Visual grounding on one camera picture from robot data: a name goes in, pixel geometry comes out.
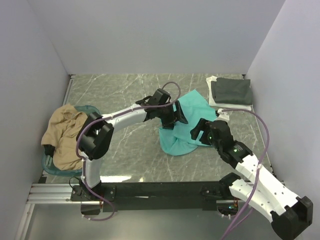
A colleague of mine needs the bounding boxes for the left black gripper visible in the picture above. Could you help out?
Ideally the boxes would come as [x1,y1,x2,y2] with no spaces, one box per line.
[156,100,188,130]

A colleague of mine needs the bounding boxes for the teal t shirt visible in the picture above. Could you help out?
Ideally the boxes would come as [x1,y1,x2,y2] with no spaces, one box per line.
[158,90,217,156]

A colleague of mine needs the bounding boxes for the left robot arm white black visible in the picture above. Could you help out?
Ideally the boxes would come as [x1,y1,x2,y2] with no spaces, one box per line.
[75,88,188,201]

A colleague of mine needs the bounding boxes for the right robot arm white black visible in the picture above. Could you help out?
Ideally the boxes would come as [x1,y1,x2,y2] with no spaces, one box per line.
[190,118,313,240]

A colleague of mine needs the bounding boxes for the folded white t shirt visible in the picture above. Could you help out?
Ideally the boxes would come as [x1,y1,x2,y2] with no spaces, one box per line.
[206,75,253,111]

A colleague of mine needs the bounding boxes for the folded dark grey t shirt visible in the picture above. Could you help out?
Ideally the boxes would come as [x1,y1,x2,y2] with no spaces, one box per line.
[209,77,253,106]

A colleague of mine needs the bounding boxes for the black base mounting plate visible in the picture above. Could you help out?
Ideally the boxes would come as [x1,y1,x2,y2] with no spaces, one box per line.
[70,181,238,212]

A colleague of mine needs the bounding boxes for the tan t shirt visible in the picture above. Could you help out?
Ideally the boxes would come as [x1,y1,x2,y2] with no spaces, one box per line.
[41,104,88,171]

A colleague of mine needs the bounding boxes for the teal plastic basket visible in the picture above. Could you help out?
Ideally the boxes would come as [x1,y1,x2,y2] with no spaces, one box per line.
[41,105,100,177]

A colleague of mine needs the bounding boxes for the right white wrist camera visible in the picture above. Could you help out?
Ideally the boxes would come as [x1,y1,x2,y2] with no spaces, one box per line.
[215,108,230,123]

